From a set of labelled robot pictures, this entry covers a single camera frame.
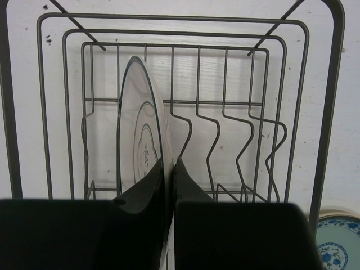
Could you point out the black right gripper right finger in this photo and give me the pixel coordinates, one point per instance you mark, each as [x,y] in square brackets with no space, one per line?
[237,235]

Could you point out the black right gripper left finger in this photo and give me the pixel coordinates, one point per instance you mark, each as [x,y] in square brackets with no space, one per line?
[60,234]

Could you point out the white ceramic plate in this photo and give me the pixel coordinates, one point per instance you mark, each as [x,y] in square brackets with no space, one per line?
[144,167]

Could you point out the pale green plate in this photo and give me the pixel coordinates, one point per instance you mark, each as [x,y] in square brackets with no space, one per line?
[337,241]

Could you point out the cream plate with characters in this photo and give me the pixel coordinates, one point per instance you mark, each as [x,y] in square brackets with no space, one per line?
[325,213]

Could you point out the grey wire dish rack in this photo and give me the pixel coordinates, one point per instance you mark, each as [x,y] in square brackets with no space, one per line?
[248,89]

